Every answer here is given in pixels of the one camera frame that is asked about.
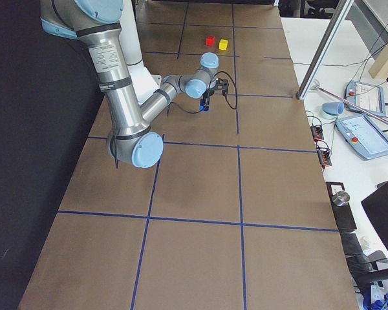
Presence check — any aluminium frame post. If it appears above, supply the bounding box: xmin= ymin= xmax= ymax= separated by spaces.
xmin=296 ymin=0 xmax=354 ymax=100

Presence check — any blue wooden block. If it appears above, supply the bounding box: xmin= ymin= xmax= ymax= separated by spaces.
xmin=199 ymin=103 xmax=210 ymax=112

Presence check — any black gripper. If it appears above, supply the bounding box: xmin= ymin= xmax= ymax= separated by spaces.
xmin=200 ymin=78 xmax=229 ymax=105

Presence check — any near teach pendant tablet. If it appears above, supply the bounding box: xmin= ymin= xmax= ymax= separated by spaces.
xmin=336 ymin=114 xmax=388 ymax=160

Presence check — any far teach pendant tablet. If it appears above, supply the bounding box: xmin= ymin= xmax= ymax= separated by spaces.
xmin=345 ymin=80 xmax=386 ymax=116

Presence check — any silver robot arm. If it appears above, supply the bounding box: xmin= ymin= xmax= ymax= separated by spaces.
xmin=40 ymin=1 xmax=219 ymax=168

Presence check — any light blue joint cap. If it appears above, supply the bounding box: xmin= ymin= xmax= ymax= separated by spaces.
xmin=321 ymin=101 xmax=345 ymax=116

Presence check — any metal cylinder weight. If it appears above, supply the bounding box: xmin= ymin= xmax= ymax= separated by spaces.
xmin=332 ymin=191 xmax=350 ymax=207

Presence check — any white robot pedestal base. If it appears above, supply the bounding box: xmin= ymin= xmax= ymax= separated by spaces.
xmin=119 ymin=0 xmax=162 ymax=105

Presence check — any black orange connector block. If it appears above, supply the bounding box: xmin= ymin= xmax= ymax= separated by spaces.
xmin=310 ymin=125 xmax=324 ymax=141

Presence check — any red wooden block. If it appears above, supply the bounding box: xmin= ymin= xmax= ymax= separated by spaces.
xmin=206 ymin=36 xmax=215 ymax=47

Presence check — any thin metal rod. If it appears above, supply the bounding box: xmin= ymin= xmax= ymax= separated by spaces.
xmin=316 ymin=86 xmax=388 ymax=127

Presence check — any yellow wooden block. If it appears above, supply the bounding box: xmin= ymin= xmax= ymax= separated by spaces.
xmin=219 ymin=39 xmax=228 ymax=51

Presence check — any black box under cylinder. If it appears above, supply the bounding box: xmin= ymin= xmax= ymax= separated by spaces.
xmin=326 ymin=181 xmax=357 ymax=233

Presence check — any teach pendant tablet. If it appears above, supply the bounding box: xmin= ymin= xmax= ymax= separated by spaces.
xmin=336 ymin=114 xmax=388 ymax=160
xmin=345 ymin=80 xmax=386 ymax=116

